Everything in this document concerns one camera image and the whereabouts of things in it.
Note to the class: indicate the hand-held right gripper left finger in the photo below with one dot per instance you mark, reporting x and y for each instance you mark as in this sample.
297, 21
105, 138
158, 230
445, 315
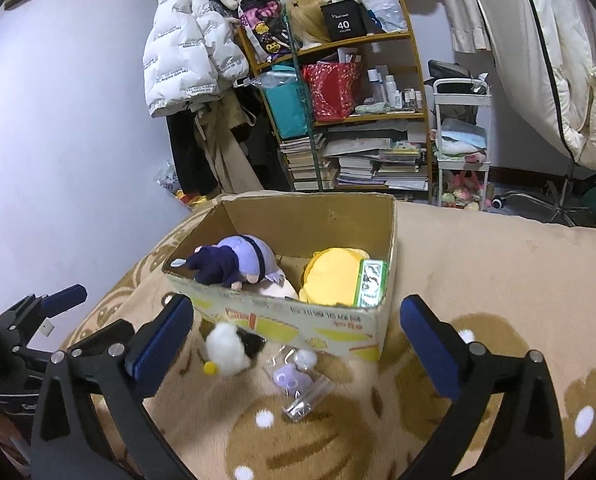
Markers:
162, 345

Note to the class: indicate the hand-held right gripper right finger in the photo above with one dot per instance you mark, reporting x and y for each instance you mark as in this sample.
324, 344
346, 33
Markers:
428, 350

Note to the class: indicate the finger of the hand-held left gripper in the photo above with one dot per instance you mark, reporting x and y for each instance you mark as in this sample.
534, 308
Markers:
65, 297
102, 337

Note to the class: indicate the white black plush ball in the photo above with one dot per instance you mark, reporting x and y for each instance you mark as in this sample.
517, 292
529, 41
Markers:
227, 352

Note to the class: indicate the green tissue pack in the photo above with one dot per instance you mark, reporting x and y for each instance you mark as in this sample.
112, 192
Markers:
370, 282

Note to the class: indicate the cardboard box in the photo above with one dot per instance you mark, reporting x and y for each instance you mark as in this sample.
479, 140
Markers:
278, 320

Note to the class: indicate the purple plush doll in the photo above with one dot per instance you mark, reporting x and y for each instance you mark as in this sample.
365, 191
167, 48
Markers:
243, 255

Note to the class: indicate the yellow bear plush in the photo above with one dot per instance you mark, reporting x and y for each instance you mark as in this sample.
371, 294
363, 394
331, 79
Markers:
328, 275

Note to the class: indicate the brown patterned blanket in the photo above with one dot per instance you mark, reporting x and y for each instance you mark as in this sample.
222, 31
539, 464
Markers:
478, 270

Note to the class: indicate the purple charm in clear bag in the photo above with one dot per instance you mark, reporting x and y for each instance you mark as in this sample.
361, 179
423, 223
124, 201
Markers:
290, 377

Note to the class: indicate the yellow red packet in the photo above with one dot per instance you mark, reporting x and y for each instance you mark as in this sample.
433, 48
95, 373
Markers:
192, 200

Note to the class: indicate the small printed plastic bag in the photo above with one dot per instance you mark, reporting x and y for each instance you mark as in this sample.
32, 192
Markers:
166, 177

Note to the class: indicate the pastel plush toys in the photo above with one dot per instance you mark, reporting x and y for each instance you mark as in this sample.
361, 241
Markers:
463, 192

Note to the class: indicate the black hanging coat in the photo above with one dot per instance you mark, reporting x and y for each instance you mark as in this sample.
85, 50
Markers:
187, 155

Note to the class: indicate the pile of books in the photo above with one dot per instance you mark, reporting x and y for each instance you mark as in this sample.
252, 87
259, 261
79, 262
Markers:
358, 165

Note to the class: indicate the beige hanging coat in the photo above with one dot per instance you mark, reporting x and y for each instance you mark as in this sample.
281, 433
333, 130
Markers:
227, 155

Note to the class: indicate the folded cloths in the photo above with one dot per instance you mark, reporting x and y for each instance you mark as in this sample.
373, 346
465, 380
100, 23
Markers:
460, 137

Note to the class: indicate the green cloth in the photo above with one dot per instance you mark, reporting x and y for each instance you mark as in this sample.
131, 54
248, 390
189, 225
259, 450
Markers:
595, 202

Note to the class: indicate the wooden shelf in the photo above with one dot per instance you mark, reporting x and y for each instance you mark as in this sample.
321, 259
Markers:
363, 119

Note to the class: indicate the green pole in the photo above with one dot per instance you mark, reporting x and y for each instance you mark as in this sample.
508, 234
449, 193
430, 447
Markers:
310, 130

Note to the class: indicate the white trolley cart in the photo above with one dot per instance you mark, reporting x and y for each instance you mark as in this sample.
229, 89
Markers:
445, 100

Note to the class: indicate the row of cosmetic bottles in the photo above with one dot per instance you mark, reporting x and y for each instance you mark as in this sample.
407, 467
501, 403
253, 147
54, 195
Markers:
395, 95

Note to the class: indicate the teal paper bag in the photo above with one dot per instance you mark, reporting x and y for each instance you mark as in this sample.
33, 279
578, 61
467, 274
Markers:
285, 107

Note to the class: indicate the red paper bag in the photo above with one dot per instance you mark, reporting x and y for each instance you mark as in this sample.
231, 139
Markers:
330, 92

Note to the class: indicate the white puffer jacket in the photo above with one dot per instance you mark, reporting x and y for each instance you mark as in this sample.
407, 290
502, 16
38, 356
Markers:
187, 45

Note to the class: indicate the black pink cartoon bag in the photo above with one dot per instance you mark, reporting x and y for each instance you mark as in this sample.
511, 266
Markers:
263, 25

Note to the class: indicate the black box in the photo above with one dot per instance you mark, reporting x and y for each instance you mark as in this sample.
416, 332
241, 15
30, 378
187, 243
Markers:
344, 22

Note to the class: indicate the cream padded chair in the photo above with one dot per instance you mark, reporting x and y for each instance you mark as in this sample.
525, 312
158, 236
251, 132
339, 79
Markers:
553, 35

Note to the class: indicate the blonde wig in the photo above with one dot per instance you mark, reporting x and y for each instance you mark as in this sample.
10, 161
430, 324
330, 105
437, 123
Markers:
308, 20

